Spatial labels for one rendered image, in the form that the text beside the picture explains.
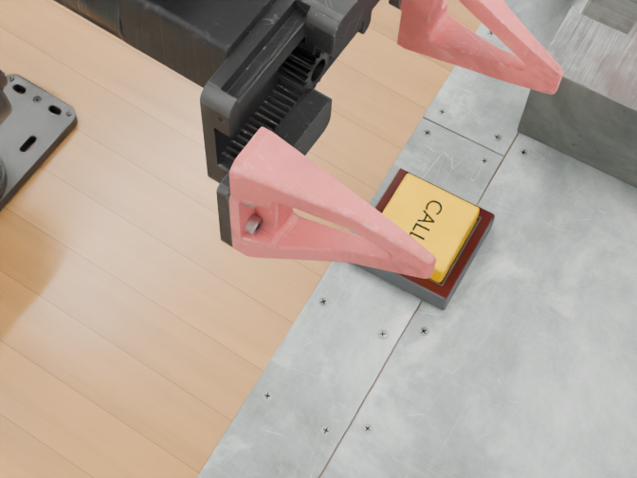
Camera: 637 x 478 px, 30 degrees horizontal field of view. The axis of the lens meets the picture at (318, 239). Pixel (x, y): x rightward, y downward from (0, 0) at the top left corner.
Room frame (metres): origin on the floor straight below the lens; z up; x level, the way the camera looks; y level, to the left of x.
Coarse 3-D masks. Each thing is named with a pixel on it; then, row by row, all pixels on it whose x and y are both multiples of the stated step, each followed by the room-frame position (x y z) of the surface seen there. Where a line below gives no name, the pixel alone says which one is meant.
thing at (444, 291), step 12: (396, 180) 0.44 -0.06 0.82; (384, 204) 0.42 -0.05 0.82; (492, 216) 0.41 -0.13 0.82; (480, 228) 0.40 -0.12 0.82; (468, 252) 0.38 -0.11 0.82; (456, 264) 0.37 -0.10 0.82; (408, 276) 0.36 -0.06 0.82; (456, 276) 0.36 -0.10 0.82; (432, 288) 0.35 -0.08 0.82; (444, 288) 0.35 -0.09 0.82
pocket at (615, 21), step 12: (588, 0) 0.57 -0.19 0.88; (600, 0) 0.58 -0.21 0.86; (612, 0) 0.58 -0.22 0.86; (624, 0) 0.58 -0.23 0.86; (636, 0) 0.58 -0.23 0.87; (588, 12) 0.57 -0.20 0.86; (600, 12) 0.57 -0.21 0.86; (612, 12) 0.57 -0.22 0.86; (624, 12) 0.57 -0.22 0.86; (636, 12) 0.57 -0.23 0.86; (612, 24) 0.56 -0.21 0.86; (624, 24) 0.56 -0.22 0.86
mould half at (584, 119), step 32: (576, 32) 0.53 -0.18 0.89; (608, 32) 0.53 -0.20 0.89; (576, 64) 0.50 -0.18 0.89; (608, 64) 0.50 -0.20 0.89; (544, 96) 0.49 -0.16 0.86; (576, 96) 0.48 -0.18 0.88; (608, 96) 0.48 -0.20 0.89; (544, 128) 0.49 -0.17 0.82; (576, 128) 0.48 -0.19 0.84; (608, 128) 0.47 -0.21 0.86; (608, 160) 0.47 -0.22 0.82
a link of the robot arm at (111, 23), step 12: (60, 0) 0.30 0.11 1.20; (72, 0) 0.29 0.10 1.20; (84, 0) 0.29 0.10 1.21; (96, 0) 0.29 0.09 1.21; (108, 0) 0.29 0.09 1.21; (84, 12) 0.29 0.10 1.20; (96, 12) 0.29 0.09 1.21; (108, 12) 0.29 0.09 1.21; (96, 24) 0.29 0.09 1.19; (108, 24) 0.29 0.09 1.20; (120, 24) 0.28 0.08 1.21; (120, 36) 0.28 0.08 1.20
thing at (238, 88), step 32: (288, 0) 0.28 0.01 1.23; (256, 32) 0.26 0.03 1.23; (288, 32) 0.27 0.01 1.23; (224, 64) 0.25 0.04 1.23; (256, 64) 0.25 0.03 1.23; (288, 64) 0.27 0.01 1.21; (320, 64) 0.27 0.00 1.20; (224, 96) 0.23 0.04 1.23; (256, 96) 0.25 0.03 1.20; (224, 128) 0.23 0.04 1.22
